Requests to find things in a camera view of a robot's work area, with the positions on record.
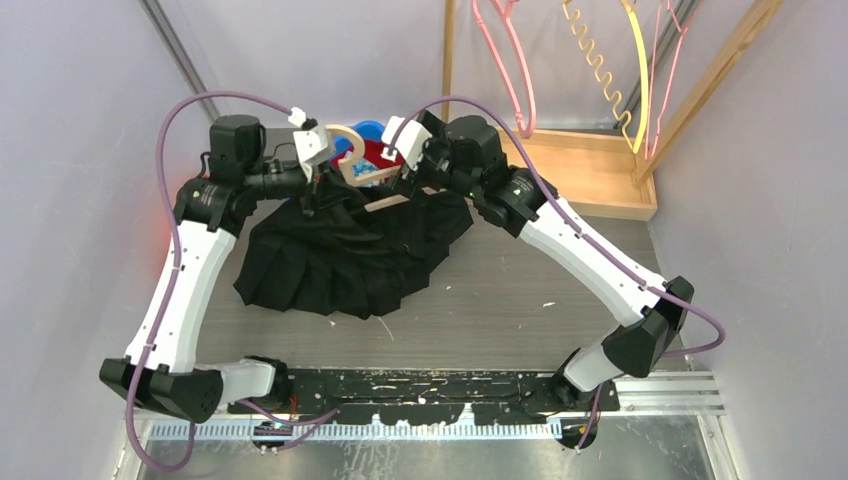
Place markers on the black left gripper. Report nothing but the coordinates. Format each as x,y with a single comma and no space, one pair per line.
323,181

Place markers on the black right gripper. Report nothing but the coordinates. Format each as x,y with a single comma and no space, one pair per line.
408,180

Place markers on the red pleated skirt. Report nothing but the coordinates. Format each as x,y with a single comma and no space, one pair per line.
372,160

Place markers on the blue floral garment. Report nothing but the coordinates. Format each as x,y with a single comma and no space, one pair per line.
346,167

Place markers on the blue plastic bin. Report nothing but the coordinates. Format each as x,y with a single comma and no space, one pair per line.
370,131

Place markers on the black garment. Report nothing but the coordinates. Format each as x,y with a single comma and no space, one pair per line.
343,259

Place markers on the wooden hanger with metal hook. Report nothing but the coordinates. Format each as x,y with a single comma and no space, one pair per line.
604,77

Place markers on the pink wire hanger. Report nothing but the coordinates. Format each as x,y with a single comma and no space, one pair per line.
672,23

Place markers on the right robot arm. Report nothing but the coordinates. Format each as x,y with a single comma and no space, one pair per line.
465,156

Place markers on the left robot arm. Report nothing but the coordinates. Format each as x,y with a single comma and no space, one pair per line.
158,371

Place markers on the wooden rack base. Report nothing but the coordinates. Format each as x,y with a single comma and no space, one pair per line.
593,172

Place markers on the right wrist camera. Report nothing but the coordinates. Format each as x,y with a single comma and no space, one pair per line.
407,143

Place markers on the wooden rack post left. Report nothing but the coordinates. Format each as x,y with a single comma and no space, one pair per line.
449,22

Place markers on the wooden rack post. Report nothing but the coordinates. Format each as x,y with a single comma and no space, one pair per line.
449,22
752,23

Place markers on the aluminium frame rail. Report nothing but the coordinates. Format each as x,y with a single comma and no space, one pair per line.
170,39

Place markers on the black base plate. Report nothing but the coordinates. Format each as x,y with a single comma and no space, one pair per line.
424,397

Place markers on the wooden rack post right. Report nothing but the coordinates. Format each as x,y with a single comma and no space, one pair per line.
752,23

